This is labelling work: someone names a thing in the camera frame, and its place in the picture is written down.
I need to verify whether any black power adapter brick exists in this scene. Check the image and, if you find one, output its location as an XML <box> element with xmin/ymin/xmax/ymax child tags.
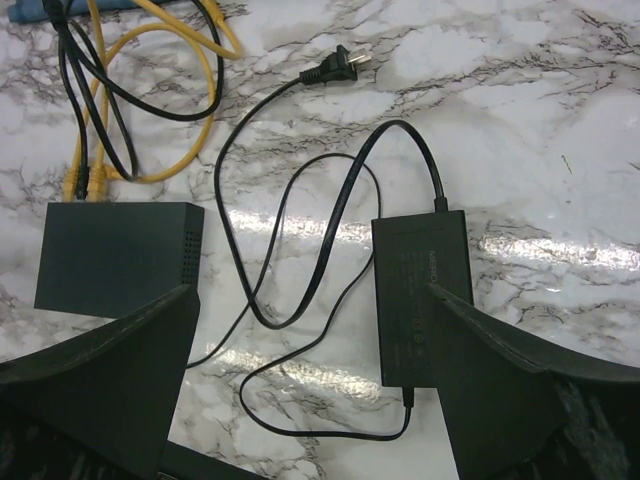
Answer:
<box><xmin>372</xmin><ymin>210</ymin><xmax>474</xmax><ymax>388</ymax></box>

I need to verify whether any blue cloth placemat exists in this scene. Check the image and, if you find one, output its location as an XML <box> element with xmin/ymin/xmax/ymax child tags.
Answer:
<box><xmin>7</xmin><ymin>0</ymin><xmax>136</xmax><ymax>24</ymax></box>

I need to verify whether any black network switch box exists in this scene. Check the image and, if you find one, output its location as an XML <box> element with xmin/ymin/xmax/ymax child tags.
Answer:
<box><xmin>34</xmin><ymin>202</ymin><xmax>205</xmax><ymax>319</ymax></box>

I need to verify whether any black ethernet cable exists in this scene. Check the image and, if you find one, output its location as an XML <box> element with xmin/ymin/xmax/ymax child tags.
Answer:
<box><xmin>43</xmin><ymin>0</ymin><xmax>221</xmax><ymax>181</ymax></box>

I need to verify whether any black mains plug cable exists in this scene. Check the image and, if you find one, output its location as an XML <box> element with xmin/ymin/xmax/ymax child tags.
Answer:
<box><xmin>213</xmin><ymin>44</ymin><xmax>449</xmax><ymax>329</ymax></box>

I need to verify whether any yellow ethernet cable one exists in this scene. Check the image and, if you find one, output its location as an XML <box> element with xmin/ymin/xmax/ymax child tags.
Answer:
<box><xmin>63</xmin><ymin>0</ymin><xmax>245</xmax><ymax>202</ymax></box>

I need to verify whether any thin black adapter output cable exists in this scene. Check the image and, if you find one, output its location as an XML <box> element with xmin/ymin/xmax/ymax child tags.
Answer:
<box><xmin>187</xmin><ymin>153</ymin><xmax>416</xmax><ymax>443</ymax></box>

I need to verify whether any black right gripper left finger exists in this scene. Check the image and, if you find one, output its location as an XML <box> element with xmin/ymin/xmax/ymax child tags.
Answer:
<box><xmin>1</xmin><ymin>286</ymin><xmax>199</xmax><ymax>479</ymax></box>

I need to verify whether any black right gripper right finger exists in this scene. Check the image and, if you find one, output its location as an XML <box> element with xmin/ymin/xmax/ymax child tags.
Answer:
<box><xmin>430</xmin><ymin>285</ymin><xmax>639</xmax><ymax>479</ymax></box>

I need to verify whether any yellow ethernet cable two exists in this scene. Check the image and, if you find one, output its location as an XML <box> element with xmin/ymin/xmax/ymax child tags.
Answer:
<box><xmin>87</xmin><ymin>0</ymin><xmax>224</xmax><ymax>203</ymax></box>

